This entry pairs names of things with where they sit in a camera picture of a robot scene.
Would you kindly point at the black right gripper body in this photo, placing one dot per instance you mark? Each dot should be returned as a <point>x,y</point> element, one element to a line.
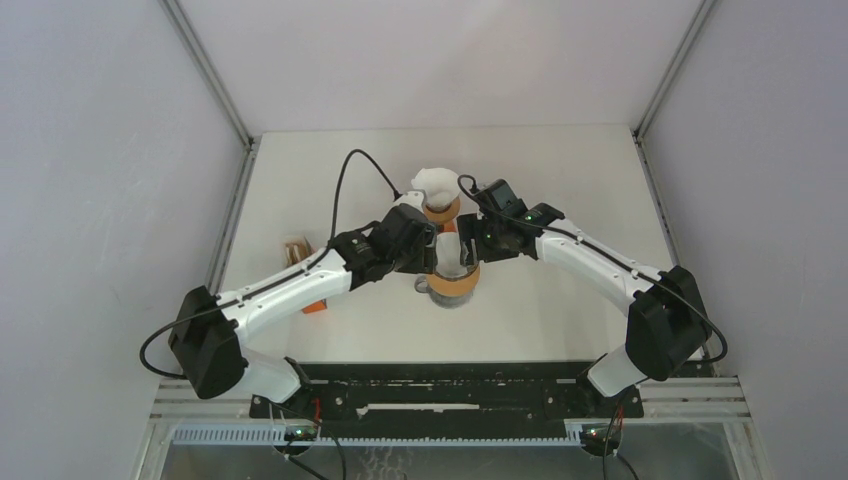
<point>493,247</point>

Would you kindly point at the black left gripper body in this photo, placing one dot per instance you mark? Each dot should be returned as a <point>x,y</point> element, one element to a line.
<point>409,260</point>

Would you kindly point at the white paper coffee filter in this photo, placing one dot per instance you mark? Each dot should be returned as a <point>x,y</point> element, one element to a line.
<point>440,186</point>

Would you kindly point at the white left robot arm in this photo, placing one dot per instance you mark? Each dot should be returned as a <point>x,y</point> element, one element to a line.
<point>211,335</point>

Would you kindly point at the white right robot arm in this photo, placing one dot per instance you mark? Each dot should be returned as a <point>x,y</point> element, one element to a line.
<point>666,322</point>

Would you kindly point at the orange coffee filter box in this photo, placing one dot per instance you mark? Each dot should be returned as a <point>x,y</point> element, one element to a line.
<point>295,250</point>

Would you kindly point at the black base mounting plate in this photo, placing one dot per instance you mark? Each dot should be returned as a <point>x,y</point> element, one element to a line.
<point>447,401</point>

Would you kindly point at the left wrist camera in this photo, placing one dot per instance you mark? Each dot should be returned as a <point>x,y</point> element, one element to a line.
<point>416,199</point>

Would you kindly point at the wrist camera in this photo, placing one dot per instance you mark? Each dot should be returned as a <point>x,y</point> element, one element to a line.
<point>416,199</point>
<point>499,197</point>

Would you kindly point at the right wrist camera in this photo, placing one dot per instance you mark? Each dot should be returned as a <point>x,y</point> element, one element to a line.
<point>499,197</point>

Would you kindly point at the aluminium frame rail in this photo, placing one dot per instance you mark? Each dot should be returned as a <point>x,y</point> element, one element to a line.
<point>198,54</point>

